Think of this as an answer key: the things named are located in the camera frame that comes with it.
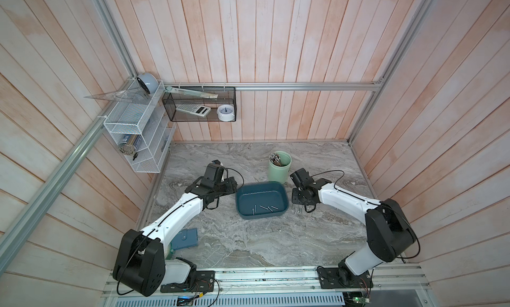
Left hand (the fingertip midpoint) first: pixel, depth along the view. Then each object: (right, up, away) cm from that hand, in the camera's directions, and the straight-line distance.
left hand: (230, 187), depth 86 cm
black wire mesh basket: (-3, +44, +9) cm, 45 cm away
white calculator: (-19, +38, +12) cm, 44 cm away
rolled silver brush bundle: (-39, +17, -10) cm, 44 cm away
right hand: (+31, -5, +6) cm, 32 cm away
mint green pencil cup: (+23, +5, +8) cm, 25 cm away
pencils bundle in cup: (+21, +13, +4) cm, 24 cm away
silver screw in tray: (+13, -10, +7) cm, 18 cm away
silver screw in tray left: (+10, -12, +5) cm, 16 cm away
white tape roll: (-3, +35, +9) cm, 37 cm away
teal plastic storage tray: (+13, -8, +9) cm, 18 cm away
